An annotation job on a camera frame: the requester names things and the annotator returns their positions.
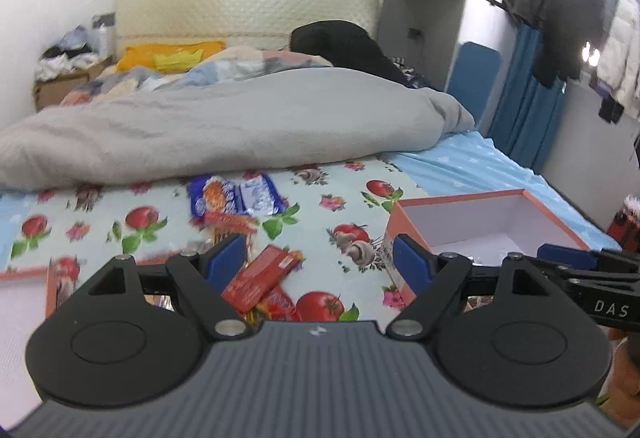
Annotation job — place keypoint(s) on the pile of clothes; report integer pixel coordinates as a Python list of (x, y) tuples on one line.
[(67, 52)]

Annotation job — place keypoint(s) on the red crate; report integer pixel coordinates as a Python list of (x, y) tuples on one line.
[(625, 223)]

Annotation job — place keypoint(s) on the blue snack packet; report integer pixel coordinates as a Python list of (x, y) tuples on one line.
[(235, 195)]

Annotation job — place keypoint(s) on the brown cardboard box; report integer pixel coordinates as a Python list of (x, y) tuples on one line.
[(62, 87)]

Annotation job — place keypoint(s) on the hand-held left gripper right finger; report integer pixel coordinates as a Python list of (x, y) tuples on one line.
[(411, 263)]

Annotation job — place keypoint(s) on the orange cardboard box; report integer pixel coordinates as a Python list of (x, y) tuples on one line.
[(480, 223)]

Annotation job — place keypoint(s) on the blue padded board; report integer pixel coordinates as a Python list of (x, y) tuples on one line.
[(472, 77)]

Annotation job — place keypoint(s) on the orange snack packet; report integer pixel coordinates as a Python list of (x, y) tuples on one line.
[(227, 223)]

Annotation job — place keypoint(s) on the cream padded headboard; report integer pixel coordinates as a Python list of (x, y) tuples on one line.
[(240, 10)]

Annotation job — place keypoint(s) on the yellow pillow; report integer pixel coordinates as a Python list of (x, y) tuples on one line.
[(165, 55)]

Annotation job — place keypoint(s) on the black clothing on bed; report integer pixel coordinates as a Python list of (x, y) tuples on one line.
[(345, 45)]

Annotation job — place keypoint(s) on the small red snack packet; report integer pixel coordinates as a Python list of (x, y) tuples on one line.
[(277, 305)]

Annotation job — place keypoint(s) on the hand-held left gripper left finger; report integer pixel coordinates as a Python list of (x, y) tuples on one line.
[(227, 260)]

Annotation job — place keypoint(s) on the grey duvet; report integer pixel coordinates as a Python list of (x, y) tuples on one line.
[(250, 122)]

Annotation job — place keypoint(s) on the white hanging jacket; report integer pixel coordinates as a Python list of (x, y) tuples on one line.
[(622, 42)]

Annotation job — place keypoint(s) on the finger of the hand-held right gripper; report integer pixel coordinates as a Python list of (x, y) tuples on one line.
[(567, 254)]

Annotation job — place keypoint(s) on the grey wall cabinet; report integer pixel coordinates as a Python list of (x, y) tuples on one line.
[(430, 2)]

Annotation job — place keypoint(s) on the red snack packet white print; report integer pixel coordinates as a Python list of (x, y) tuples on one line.
[(260, 275)]

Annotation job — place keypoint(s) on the orange-edged box lid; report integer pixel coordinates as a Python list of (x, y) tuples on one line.
[(20, 318)]

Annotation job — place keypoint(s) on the light blue bedsheet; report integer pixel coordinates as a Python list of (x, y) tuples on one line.
[(480, 162)]

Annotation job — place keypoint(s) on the black hanging jacket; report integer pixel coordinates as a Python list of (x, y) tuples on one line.
[(575, 17)]

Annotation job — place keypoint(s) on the blue curtain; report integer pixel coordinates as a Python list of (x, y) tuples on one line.
[(525, 107)]

